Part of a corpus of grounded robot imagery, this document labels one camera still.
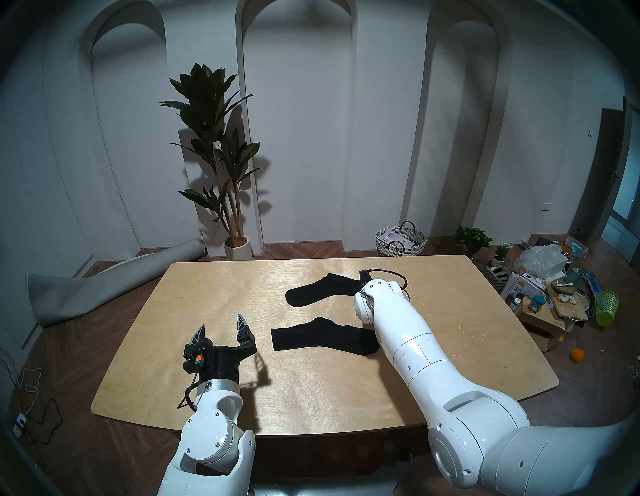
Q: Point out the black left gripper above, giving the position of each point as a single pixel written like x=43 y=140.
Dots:
x=220 y=362

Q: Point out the white yellow carton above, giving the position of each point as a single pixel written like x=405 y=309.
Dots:
x=531 y=286

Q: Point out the dark wooden door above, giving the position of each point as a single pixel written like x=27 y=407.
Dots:
x=597 y=170

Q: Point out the tall green leafy plant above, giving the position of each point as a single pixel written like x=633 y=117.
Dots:
x=207 y=115

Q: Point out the blue lidded jar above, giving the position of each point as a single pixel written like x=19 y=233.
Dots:
x=537 y=303

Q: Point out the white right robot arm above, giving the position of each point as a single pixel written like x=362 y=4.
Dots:
x=440 y=380

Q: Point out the magazine in basket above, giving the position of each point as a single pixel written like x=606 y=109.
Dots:
x=397 y=240

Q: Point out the wooden cutting board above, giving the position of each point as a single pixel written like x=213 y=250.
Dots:
x=570 y=307

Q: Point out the white power strip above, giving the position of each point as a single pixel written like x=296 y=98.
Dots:
x=20 y=425

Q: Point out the teal cup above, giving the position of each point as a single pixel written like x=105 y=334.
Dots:
x=578 y=276

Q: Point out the tiny potted plant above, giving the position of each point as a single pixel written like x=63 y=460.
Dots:
x=500 y=254

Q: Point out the blue rectangular box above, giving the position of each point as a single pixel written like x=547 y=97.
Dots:
x=594 y=284

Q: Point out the rolled grey carpet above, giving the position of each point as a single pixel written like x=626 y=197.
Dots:
x=100 y=287

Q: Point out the small bushy potted plant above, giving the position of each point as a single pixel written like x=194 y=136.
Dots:
x=472 y=237

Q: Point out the black ankle sock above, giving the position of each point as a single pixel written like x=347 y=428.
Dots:
x=325 y=337
x=315 y=292

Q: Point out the white round plant pot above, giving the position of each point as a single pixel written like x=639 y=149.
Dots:
x=238 y=249

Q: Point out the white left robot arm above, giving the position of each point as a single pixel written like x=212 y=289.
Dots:
x=210 y=440

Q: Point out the green plastic mesh basket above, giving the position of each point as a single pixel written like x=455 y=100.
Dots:
x=606 y=307

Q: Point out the brown cardboard box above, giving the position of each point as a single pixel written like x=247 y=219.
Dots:
x=542 y=327

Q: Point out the crumpled white plastic bag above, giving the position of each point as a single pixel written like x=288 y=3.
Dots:
x=542 y=260

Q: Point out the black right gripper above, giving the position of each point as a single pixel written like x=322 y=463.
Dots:
x=365 y=275

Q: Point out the pale glass door panel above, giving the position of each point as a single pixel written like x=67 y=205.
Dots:
x=625 y=200

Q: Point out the orange ball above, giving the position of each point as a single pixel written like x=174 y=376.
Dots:
x=577 y=355

